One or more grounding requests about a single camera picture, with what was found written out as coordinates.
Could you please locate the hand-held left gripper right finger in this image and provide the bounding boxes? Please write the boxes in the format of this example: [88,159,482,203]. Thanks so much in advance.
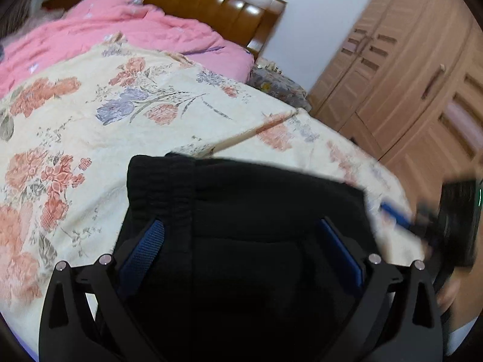
[318,218,444,362]

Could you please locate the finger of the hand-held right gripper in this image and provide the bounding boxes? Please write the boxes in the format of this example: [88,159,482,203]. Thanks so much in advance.
[379,202,420,235]

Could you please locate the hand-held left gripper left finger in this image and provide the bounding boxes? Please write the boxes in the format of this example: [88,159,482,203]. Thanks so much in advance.
[38,219,167,362]

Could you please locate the black pants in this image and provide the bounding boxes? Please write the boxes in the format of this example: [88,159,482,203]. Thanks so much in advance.
[94,153,393,362]

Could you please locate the person's right hand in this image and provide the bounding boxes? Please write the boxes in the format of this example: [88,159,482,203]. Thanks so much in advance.
[436,268,459,315]

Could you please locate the cream floral blanket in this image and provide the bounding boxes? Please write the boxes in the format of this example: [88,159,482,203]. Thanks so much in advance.
[0,34,431,348]

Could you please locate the light wooden wardrobe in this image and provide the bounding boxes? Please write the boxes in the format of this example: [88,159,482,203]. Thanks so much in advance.
[307,0,483,197]

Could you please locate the grey floral pillow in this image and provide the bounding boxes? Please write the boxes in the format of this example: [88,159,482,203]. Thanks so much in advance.
[249,58,311,113]

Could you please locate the pink quilt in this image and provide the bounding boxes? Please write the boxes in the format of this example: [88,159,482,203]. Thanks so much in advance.
[0,0,256,97]

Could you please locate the wooden headboard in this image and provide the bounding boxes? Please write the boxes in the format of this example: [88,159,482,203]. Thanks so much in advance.
[110,0,287,59]

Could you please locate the patterned curtain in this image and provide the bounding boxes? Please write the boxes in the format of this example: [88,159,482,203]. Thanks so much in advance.
[5,0,40,42]

